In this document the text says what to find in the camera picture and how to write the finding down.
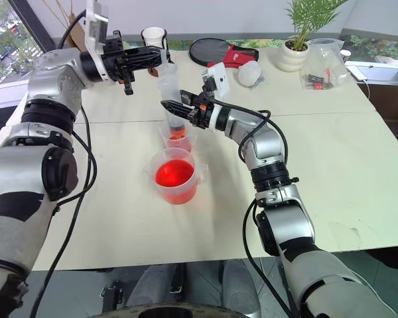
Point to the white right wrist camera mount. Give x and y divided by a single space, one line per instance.
220 77

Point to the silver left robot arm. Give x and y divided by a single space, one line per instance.
53 73

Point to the clear graduated cylinder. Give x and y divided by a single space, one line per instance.
170 86

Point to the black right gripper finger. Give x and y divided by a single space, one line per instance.
189 97
177 109

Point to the black red paddle case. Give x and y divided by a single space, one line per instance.
207 51

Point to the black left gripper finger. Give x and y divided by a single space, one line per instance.
146 53
144 64

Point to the small black part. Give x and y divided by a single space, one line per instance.
311 79

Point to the brown cardboard piece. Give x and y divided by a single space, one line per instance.
77 33

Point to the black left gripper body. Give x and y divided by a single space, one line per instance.
114 59

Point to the grey rounded leg shape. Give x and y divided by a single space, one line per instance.
237 285
152 285

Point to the green leafy plant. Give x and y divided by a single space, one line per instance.
299 13

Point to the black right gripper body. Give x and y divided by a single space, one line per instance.
199 116

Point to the large clear measuring cup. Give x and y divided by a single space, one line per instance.
174 185

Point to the white rounded bundle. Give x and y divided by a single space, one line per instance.
250 74

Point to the small white cup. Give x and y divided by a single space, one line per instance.
345 55

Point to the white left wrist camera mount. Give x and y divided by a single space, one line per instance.
97 31

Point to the white phone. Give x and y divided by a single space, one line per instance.
357 73

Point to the white ribbed plant pot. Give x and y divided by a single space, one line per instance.
293 58

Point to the small clear measuring cup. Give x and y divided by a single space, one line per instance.
179 140

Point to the white paper cup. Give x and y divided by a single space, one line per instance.
153 38

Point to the black window frame post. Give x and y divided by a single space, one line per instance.
31 20

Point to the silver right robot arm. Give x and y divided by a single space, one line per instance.
272 145

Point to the small red part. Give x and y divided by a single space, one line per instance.
317 86

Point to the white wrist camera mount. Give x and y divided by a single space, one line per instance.
97 31
220 77

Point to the clear plastic bag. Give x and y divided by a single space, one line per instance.
328 56

